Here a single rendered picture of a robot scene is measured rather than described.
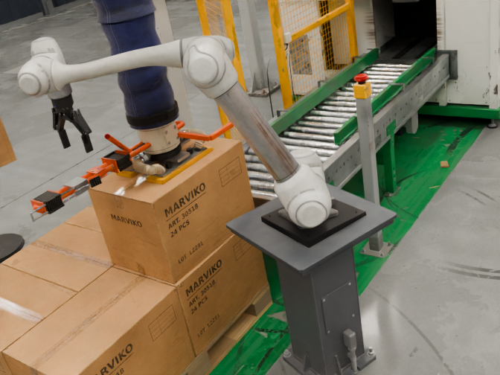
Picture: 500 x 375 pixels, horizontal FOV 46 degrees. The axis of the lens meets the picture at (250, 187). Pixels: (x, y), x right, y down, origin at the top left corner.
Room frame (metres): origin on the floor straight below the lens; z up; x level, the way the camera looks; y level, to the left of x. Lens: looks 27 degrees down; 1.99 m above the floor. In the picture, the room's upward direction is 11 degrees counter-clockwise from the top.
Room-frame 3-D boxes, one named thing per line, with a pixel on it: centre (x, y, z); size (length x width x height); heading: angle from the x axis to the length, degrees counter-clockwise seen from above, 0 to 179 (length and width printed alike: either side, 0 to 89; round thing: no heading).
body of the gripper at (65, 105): (2.13, 0.61, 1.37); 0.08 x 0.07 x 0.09; 49
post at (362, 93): (2.84, -0.65, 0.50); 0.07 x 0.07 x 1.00; 50
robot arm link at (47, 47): (2.12, 0.61, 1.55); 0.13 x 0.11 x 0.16; 175
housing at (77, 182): (2.10, 0.65, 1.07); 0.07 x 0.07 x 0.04; 49
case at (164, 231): (2.44, 0.34, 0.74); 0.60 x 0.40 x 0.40; 139
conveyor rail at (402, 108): (3.41, -0.89, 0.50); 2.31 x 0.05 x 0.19; 140
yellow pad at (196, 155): (2.39, 0.28, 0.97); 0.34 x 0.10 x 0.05; 139
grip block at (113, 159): (2.27, 0.51, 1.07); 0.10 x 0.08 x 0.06; 49
